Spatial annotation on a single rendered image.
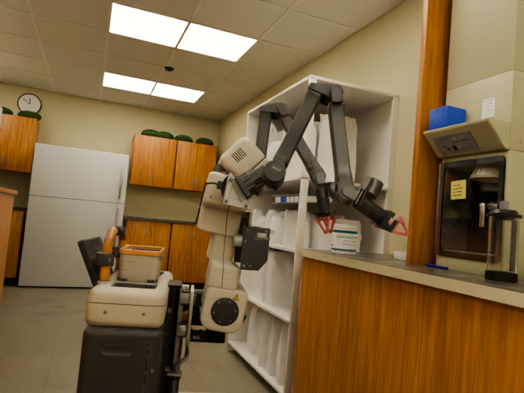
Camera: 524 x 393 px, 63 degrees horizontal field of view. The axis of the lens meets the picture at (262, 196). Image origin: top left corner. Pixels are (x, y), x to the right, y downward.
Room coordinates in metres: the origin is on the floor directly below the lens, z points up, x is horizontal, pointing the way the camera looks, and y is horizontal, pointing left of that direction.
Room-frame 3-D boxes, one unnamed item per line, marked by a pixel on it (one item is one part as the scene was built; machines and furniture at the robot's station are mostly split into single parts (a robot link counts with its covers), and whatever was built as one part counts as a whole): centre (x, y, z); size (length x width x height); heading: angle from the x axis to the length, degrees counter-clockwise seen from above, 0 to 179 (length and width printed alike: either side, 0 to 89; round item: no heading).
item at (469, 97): (1.73, -0.94, 1.32); 0.32 x 0.25 x 0.77; 22
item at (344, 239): (2.24, -0.45, 1.01); 0.13 x 0.13 x 0.15
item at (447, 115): (1.75, -0.74, 1.55); 0.10 x 0.10 x 0.09; 22
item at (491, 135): (1.66, -0.77, 1.46); 0.32 x 0.11 x 0.10; 22
